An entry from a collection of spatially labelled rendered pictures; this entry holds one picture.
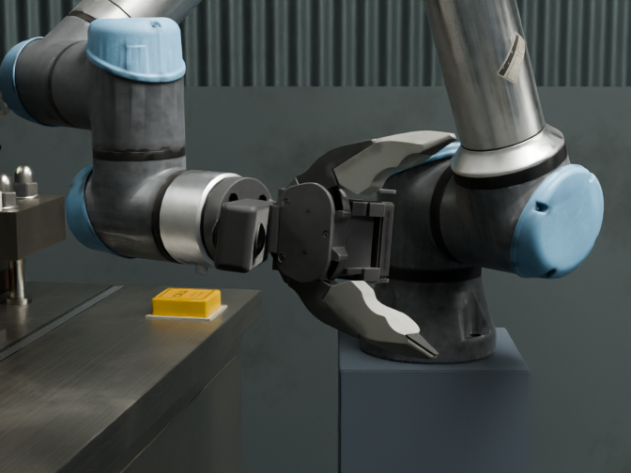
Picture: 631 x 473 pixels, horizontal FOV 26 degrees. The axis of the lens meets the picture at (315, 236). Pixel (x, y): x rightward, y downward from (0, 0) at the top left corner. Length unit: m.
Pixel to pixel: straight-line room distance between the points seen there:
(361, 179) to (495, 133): 0.40
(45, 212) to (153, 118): 0.72
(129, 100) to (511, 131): 0.42
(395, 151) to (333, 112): 2.27
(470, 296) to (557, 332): 1.85
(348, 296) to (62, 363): 0.58
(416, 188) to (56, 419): 0.45
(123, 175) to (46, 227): 0.71
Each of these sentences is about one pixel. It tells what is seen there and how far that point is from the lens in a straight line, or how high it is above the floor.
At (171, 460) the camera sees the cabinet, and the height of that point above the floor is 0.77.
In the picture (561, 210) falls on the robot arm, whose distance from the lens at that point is 1.35.
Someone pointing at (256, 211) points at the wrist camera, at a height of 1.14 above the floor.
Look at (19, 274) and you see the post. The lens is 1.79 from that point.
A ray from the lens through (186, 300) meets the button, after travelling 1.67.
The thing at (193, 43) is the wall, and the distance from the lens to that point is 3.22.
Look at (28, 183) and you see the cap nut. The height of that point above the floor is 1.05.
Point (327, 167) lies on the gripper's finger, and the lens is 0.97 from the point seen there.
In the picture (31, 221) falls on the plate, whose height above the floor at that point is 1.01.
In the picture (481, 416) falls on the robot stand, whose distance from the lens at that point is 1.46.
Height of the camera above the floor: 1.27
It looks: 9 degrees down
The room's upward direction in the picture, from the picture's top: straight up
